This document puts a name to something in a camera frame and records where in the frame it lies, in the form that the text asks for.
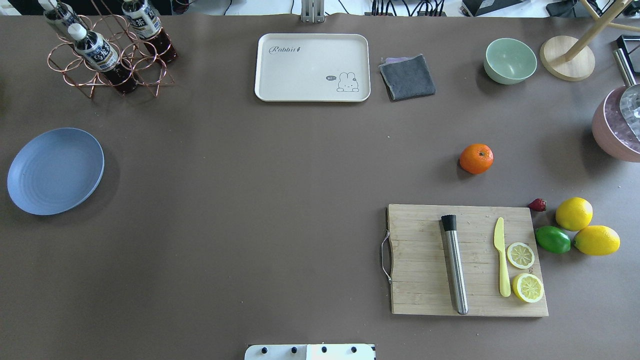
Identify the blue round plate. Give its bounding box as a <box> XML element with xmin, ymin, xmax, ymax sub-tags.
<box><xmin>7</xmin><ymin>127</ymin><xmax>105</xmax><ymax>215</ymax></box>

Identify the cream rabbit tray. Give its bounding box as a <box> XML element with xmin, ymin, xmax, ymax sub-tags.
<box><xmin>254</xmin><ymin>33</ymin><xmax>371</xmax><ymax>102</ymax></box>

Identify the grey folded cloth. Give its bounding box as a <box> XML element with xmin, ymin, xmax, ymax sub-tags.
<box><xmin>378</xmin><ymin>54</ymin><xmax>437</xmax><ymax>101</ymax></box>

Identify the steel muddler black tip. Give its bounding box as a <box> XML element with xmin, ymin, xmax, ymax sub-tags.
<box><xmin>441</xmin><ymin>214</ymin><xmax>469</xmax><ymax>315</ymax></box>

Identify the wooden cutting board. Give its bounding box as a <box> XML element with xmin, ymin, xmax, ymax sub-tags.
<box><xmin>387</xmin><ymin>203</ymin><xmax>549</xmax><ymax>318</ymax></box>

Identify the orange mandarin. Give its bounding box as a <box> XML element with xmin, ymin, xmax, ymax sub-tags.
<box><xmin>458</xmin><ymin>143</ymin><xmax>494</xmax><ymax>174</ymax></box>

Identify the yellow plastic knife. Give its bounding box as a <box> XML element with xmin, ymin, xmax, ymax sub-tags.
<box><xmin>493</xmin><ymin>217</ymin><xmax>512</xmax><ymax>297</ymax></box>

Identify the upper lemon slice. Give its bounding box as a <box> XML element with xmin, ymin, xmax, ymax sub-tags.
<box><xmin>506</xmin><ymin>242</ymin><xmax>536</xmax><ymax>270</ymax></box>

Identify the lemon slice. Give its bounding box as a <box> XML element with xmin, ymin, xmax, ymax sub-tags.
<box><xmin>511</xmin><ymin>273</ymin><xmax>545</xmax><ymax>304</ymax></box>
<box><xmin>506</xmin><ymin>242</ymin><xmax>536</xmax><ymax>270</ymax></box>

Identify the red strawberry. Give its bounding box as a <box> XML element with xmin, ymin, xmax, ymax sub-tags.
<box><xmin>527</xmin><ymin>198</ymin><xmax>547</xmax><ymax>212</ymax></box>

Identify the green bowl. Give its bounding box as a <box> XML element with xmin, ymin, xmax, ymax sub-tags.
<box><xmin>483</xmin><ymin>38</ymin><xmax>538</xmax><ymax>85</ymax></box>

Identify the lower lemon slice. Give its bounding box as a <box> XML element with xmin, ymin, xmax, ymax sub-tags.
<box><xmin>511</xmin><ymin>273</ymin><xmax>545</xmax><ymax>304</ymax></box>

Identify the back right tea bottle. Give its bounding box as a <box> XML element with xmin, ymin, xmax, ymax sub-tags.
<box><xmin>121</xmin><ymin>0</ymin><xmax>178</xmax><ymax>64</ymax></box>

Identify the tea bottle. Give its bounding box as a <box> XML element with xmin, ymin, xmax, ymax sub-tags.
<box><xmin>67</xmin><ymin>23</ymin><xmax>138</xmax><ymax>94</ymax></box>
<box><xmin>121</xmin><ymin>0</ymin><xmax>178</xmax><ymax>64</ymax></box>
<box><xmin>38</xmin><ymin>0</ymin><xmax>89</xmax><ymax>39</ymax></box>

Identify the green lime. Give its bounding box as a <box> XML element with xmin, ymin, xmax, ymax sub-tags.
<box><xmin>534</xmin><ymin>225</ymin><xmax>572</xmax><ymax>255</ymax></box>

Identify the whole lemon near strawberry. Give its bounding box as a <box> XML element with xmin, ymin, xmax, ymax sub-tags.
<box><xmin>555</xmin><ymin>197</ymin><xmax>594</xmax><ymax>231</ymax></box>

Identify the front tea bottle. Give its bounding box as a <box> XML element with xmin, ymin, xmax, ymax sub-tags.
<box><xmin>67</xmin><ymin>23</ymin><xmax>138</xmax><ymax>94</ymax></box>

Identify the wooden stand round base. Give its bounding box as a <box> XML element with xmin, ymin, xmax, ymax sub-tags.
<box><xmin>539</xmin><ymin>0</ymin><xmax>640</xmax><ymax>82</ymax></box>

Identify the whole lemon outer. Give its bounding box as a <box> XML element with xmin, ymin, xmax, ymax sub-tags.
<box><xmin>574</xmin><ymin>225</ymin><xmax>621</xmax><ymax>256</ymax></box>

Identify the pink mixing bowl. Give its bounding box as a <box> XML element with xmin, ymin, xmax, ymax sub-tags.
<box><xmin>591</xmin><ymin>86</ymin><xmax>640</xmax><ymax>163</ymax></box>

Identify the back left tea bottle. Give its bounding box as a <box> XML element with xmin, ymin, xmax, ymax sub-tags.
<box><xmin>38</xmin><ymin>0</ymin><xmax>89</xmax><ymax>39</ymax></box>

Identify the steel scoop in bowl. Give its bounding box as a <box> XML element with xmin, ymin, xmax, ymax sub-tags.
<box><xmin>614</xmin><ymin>48</ymin><xmax>640</xmax><ymax>140</ymax></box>

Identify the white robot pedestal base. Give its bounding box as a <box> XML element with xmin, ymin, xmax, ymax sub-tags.
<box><xmin>244</xmin><ymin>343</ymin><xmax>377</xmax><ymax>360</ymax></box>

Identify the copper wire bottle rack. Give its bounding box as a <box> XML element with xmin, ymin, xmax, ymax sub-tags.
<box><xmin>46</xmin><ymin>0</ymin><xmax>174</xmax><ymax>98</ymax></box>

